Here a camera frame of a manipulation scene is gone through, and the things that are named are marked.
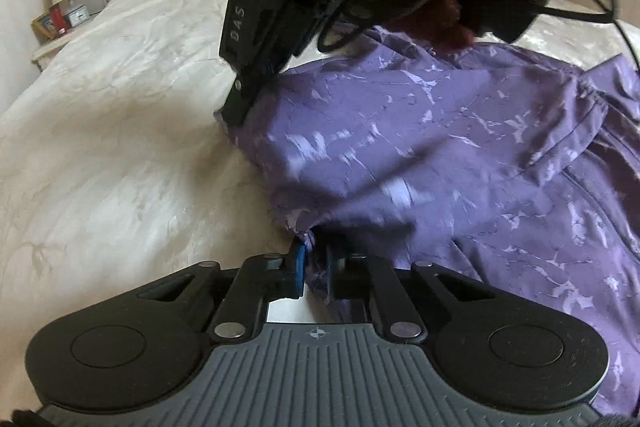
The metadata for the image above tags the small red box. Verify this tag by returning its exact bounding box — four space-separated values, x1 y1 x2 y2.
48 6 69 34

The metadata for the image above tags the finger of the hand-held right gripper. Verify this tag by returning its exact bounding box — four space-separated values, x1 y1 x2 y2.
214 55 288 128

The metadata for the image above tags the bed with white bedspread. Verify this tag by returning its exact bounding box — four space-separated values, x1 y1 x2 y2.
0 0 640 414

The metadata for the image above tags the white nightstand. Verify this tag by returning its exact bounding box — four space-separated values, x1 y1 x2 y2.
31 19 77 70

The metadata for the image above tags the small picture frame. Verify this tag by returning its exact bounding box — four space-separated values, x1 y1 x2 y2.
32 13 59 40

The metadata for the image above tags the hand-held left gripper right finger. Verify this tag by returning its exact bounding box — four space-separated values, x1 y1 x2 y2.
325 244 502 344

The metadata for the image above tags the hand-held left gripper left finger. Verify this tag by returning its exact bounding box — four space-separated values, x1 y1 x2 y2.
135 243 308 344

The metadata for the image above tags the purple patterned jacket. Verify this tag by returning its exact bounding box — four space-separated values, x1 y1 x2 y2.
214 24 640 415

